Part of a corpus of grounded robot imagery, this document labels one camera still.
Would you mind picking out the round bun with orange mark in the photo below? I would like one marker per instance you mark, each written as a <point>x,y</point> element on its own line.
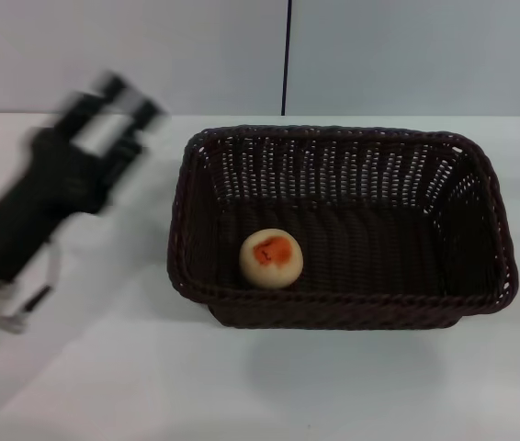
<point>271,259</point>

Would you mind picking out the dark brown woven basket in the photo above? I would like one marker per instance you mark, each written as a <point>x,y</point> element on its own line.
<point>361,239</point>

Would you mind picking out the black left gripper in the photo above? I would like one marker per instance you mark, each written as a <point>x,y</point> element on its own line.
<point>44,197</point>

